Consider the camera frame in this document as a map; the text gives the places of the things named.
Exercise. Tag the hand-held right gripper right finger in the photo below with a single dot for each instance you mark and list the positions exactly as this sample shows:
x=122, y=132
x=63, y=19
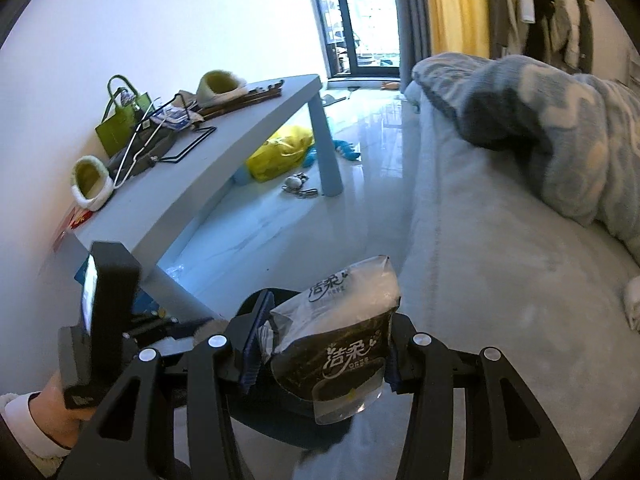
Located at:
x=395, y=375

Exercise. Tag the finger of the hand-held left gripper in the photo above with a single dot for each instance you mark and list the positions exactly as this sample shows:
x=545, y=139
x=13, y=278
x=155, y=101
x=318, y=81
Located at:
x=165, y=332

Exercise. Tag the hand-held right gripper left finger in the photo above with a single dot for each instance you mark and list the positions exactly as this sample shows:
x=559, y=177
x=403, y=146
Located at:
x=252, y=350

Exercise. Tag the dark plastic tissue wrapper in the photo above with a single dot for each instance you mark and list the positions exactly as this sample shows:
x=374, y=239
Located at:
x=340, y=360

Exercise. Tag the person's left forearm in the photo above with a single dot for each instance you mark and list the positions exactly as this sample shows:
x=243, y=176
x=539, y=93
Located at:
x=25, y=440

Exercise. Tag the person's left hand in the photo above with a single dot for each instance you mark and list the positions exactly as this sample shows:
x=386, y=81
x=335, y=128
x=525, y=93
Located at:
x=52, y=405

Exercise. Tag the red paper packet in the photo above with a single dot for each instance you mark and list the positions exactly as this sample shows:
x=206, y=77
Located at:
x=75, y=222

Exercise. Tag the green lined fluffy slipper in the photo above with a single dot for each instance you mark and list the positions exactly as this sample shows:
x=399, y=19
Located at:
x=92, y=185
x=220, y=87

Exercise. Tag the white bed mattress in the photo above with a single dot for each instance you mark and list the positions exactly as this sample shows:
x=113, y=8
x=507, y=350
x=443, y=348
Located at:
x=475, y=285

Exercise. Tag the clothes hangers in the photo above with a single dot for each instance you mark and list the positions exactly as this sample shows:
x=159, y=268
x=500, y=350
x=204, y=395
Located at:
x=135, y=155

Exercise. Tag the dark grey pouch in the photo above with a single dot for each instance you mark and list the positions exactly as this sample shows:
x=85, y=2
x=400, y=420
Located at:
x=150, y=152

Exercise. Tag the light blue table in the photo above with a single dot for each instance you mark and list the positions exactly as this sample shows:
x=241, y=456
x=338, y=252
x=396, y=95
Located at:
x=200, y=160

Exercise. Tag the green handbag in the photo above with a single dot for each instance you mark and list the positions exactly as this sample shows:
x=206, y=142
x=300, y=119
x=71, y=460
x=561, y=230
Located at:
x=117, y=130

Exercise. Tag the blue white tissue packet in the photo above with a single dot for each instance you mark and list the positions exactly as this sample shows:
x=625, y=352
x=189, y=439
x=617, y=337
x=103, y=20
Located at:
x=172, y=117

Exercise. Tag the yellow plastic bag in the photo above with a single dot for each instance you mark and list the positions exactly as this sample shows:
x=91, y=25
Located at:
x=280, y=152

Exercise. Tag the blue plush toy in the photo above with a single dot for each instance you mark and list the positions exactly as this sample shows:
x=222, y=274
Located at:
x=345, y=150

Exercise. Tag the dark wooden sticks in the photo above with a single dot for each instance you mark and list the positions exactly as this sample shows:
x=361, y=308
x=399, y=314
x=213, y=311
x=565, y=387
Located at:
x=240, y=100

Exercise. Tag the white crumpled tissue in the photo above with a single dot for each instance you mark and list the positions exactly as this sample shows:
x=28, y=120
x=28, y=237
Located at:
x=632, y=305

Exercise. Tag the blue white patterned blanket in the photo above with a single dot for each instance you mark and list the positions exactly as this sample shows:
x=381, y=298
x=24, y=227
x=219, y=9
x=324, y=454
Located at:
x=540, y=135

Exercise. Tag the small orange floor object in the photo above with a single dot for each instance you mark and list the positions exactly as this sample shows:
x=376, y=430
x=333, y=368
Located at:
x=390, y=86

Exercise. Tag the black framed glass door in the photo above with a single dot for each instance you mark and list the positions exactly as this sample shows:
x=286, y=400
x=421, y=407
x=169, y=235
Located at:
x=350, y=10

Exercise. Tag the grey curtain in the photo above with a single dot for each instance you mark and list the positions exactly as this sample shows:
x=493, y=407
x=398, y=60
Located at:
x=412, y=10

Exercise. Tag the yellow curtain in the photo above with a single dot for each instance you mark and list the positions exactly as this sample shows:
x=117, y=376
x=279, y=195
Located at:
x=455, y=5

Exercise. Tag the black hanging jacket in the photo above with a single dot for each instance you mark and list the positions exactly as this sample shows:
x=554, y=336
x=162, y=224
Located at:
x=542, y=20

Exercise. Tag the beige hanging coat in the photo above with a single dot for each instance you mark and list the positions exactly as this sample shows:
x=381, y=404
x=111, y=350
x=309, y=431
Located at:
x=502, y=5

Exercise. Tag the dark grey hanging garment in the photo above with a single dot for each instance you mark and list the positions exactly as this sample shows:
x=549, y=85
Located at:
x=584, y=35

